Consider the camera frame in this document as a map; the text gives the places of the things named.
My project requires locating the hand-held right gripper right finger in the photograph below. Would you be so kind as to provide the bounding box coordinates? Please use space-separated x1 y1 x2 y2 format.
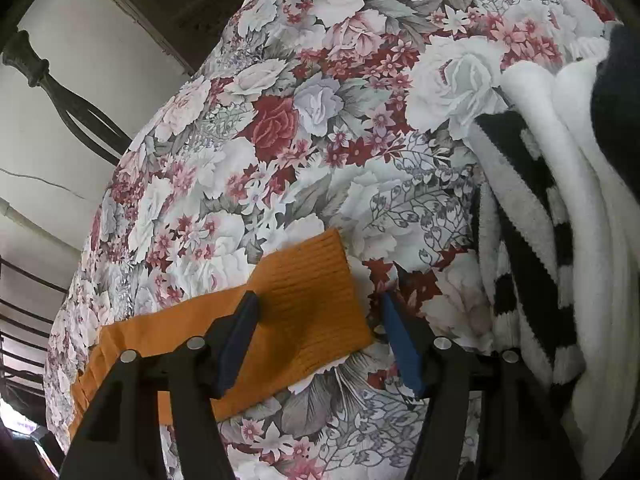
380 292 577 480

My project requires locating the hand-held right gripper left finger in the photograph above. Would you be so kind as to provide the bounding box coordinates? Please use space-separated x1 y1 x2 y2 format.
59 291 261 480

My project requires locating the orange knit garment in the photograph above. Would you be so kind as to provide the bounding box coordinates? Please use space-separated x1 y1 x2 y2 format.
67 227 375 441

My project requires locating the black and white striped sweater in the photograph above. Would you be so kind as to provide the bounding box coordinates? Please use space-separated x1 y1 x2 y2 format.
469 110 587 480

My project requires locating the black and white striped garment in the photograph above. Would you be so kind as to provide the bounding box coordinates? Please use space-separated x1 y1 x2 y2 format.
500 57 640 463

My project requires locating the floral printed bedsheet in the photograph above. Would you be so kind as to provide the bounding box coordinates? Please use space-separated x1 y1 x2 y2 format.
44 0 618 480

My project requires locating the dark navy cloth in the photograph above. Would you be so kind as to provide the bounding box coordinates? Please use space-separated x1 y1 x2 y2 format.
590 24 640 203

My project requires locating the grey wall pipe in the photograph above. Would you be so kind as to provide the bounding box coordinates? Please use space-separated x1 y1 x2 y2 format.
0 197 85 252

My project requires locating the carved dark wooden post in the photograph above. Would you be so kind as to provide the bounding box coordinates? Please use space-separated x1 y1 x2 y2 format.
1 29 137 167

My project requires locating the dark wooden carved frame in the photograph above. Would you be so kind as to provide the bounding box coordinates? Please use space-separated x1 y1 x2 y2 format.
75 0 263 77

